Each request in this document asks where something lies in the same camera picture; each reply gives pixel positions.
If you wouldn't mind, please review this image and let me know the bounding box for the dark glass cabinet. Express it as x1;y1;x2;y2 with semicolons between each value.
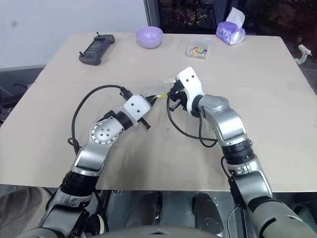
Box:
158;0;219;34

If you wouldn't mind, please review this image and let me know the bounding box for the purple plastic bowl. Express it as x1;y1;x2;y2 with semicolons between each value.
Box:
135;26;164;50

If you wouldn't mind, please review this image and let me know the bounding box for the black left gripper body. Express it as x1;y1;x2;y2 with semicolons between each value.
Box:
137;95;153;124

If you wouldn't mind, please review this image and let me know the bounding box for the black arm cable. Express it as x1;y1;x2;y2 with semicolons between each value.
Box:
66;84;133;152
166;94;219;149

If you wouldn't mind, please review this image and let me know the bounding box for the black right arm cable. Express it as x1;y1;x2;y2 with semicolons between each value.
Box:
166;94;219;149

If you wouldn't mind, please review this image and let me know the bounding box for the clear box of colourful bits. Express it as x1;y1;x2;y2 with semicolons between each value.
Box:
185;37;211;60

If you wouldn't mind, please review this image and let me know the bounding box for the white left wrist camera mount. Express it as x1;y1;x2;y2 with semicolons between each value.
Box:
122;94;152;125

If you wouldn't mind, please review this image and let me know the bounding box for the purple tissue pack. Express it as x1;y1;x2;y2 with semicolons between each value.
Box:
215;7;247;46

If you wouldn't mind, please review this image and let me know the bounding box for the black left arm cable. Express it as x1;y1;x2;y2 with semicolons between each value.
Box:
66;84;133;152

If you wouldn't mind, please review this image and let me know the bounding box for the clear plastic bag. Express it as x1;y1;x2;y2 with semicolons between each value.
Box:
139;77;179;100

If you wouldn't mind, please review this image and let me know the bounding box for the white clamp bracket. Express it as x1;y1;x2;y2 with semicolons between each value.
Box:
294;44;313;65

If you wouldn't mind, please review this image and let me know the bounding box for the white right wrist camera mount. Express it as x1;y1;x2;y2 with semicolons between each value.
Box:
175;66;206;113

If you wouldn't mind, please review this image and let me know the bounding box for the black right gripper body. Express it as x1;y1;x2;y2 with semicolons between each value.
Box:
172;80;192;113

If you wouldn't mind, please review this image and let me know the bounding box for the black handheld remote controller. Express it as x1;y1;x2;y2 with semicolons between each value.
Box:
78;31;116;66

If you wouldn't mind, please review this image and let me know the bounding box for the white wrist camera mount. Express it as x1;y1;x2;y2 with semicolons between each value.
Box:
122;94;152;125
175;66;206;113

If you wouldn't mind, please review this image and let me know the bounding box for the black and white shoe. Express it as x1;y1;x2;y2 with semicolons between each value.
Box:
85;212;106;236

